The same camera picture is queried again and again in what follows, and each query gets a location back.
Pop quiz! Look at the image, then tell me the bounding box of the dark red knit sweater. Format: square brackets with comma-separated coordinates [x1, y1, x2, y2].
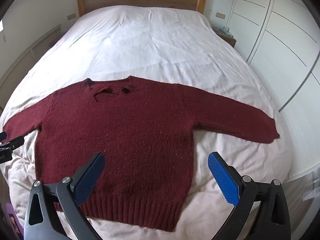
[2, 76, 280, 232]

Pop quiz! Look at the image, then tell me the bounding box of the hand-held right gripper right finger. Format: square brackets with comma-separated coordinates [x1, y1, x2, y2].
[207, 151, 292, 240]

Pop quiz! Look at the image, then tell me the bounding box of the wooden nightstand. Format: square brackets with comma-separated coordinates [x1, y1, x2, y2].
[214, 27, 237, 48]

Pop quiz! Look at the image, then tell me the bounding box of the bed with white sheet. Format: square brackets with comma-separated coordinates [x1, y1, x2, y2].
[0, 5, 298, 240]

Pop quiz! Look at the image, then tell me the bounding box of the white wardrobe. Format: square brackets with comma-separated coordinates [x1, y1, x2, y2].
[231, 0, 320, 180]

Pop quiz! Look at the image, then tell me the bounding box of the purple printed item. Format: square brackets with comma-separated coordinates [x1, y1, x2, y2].
[0, 202, 25, 240]

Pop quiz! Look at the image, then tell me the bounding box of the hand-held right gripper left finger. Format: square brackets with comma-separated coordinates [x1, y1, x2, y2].
[23, 152, 105, 240]

